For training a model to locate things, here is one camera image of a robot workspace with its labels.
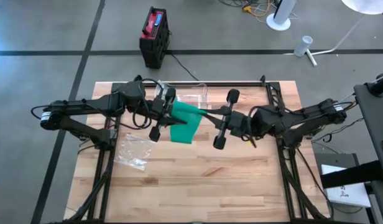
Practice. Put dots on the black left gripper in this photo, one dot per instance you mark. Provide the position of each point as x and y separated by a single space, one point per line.
162 109

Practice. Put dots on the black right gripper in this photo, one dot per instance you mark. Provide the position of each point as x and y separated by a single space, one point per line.
238 124

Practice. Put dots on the teal green bandage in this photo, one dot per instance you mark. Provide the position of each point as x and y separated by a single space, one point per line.
185 127

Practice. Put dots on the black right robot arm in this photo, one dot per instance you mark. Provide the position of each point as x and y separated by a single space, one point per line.
303 115

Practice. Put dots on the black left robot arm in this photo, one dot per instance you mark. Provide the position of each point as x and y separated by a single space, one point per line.
85 104

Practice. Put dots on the clear plastic container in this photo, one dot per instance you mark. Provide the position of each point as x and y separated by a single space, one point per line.
197 96

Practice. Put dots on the clear plastic bag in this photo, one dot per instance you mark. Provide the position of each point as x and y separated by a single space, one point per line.
132 152

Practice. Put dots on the red and black battery box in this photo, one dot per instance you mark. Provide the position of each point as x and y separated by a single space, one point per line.
154 46

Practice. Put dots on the white cylinder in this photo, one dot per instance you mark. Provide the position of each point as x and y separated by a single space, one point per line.
303 46

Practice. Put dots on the grey flat box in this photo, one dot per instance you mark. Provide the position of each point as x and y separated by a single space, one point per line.
334 158

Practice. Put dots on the white box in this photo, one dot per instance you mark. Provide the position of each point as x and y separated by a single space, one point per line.
347 193

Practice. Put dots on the dark grey side table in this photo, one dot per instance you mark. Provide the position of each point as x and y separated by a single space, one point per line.
371 105

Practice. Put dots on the white floor lamp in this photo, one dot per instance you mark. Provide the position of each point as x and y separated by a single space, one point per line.
365 6

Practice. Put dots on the black metal table frame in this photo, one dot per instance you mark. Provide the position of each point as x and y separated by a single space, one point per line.
247 84

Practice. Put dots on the white pedestal fan stand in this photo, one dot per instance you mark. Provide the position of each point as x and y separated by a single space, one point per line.
280 18

